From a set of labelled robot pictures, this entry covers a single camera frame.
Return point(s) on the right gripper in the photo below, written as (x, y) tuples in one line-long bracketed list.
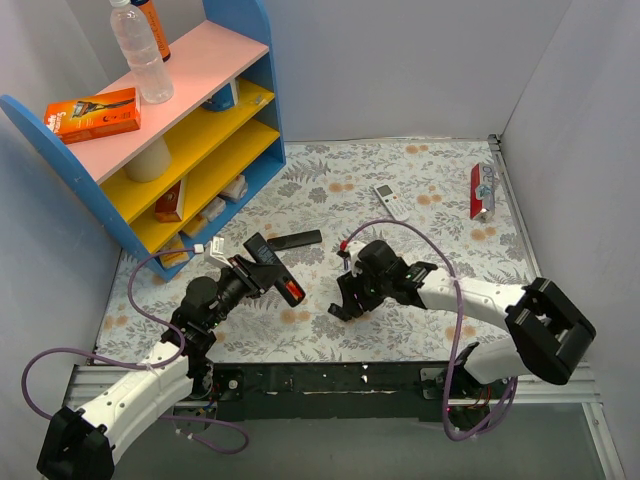
[(353, 291)]

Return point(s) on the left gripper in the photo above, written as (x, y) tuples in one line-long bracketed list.
[(251, 273)]

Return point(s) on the black TV remote with buttons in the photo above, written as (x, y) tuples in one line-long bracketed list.
[(263, 255)]

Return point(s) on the white air conditioner remote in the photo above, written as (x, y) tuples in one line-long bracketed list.
[(392, 202)]

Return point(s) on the slim black remote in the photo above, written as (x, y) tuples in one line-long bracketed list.
[(297, 240)]

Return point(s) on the yellow soap pack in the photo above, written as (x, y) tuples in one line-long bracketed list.
[(195, 226)]

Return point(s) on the yellow orange packet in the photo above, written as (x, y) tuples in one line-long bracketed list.
[(173, 253)]

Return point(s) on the white soap pack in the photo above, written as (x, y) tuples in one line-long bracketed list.
[(235, 190), (215, 208)]

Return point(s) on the floral table mat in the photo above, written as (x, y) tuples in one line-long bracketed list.
[(329, 187)]

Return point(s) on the orange red box on shelf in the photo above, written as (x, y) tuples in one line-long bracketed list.
[(170, 206)]

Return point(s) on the blue pink yellow shelf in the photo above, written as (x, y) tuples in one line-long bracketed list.
[(209, 149)]

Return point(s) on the red toothpaste box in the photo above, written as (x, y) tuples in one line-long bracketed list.
[(482, 192)]

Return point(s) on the cream cylinder container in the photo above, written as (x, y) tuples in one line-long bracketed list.
[(150, 164)]

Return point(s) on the blue white box on shelf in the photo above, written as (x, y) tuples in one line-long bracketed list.
[(224, 99)]

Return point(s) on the orange razor box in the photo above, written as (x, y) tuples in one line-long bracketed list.
[(94, 117)]

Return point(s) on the clear plastic water bottle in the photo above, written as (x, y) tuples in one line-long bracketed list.
[(138, 45)]

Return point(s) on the orange bottle on shelf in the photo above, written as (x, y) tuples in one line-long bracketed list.
[(147, 7)]

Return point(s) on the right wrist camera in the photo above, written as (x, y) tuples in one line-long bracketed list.
[(349, 253)]

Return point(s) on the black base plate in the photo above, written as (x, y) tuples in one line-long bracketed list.
[(344, 390)]

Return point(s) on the aluminium frame rail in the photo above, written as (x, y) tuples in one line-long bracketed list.
[(482, 408)]

